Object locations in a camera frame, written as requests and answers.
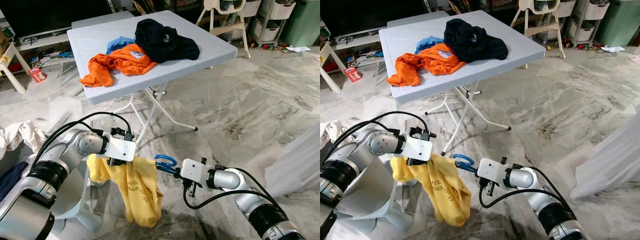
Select orange garment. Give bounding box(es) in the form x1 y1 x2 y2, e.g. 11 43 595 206
385 43 468 87
79 44 158 88

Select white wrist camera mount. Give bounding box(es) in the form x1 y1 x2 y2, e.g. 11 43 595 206
104 136 137 162
180 158 209 184
401 136 434 162
477 157 507 183

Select white folding table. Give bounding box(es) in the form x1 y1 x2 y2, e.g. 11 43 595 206
66 10 239 146
378 10 547 157

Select black television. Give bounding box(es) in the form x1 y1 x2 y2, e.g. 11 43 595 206
320 0 431 38
0 0 118 38

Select grey green laundry basket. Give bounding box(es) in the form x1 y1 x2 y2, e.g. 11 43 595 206
47 160 93 216
334 159 396 218

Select beige baby high chair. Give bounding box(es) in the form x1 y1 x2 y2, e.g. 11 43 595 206
195 0 252 60
510 0 567 70

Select white television stand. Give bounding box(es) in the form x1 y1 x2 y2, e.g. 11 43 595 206
327 31 388 71
15 31 76 70

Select yellow garment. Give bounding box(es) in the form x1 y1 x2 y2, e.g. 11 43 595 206
86 154 164 228
390 154 472 228

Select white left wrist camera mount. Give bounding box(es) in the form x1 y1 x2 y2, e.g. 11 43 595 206
104 136 137 162
401 136 434 162

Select white garment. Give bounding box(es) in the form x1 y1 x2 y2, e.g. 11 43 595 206
570 115 640 201
265 125 321 198

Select grey cart white drawers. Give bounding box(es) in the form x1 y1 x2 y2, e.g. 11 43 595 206
250 0 297 45
565 0 612 46

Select bright blue garment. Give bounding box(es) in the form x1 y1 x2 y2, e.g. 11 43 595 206
415 36 446 55
106 36 137 55

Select small white side table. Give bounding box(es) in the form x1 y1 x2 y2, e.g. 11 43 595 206
320 42 343 95
0 42 28 96

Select green plastic bin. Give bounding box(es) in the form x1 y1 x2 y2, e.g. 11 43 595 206
280 0 321 47
595 0 640 47

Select colourful toy pile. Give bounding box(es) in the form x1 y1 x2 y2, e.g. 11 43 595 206
345 47 387 66
30 49 76 66

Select colourful toy train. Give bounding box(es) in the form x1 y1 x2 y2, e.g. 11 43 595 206
547 42 603 52
250 42 288 52

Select dark navy trousers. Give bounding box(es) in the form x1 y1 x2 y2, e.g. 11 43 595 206
135 18 201 64
443 18 510 64

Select dark blue cloth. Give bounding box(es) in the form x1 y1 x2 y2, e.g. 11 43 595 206
0 161 30 203

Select beige crumpled cloth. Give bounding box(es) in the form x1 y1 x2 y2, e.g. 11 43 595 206
320 120 351 149
0 120 48 161

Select blue plastic hanger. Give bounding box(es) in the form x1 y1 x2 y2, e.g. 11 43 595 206
154 154 180 176
452 154 478 174

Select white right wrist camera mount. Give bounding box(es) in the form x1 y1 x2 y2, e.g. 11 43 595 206
180 158 209 184
477 157 507 183

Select pale blue plastic stool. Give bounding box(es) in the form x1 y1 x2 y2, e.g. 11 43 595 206
345 205 416 233
50 200 103 233

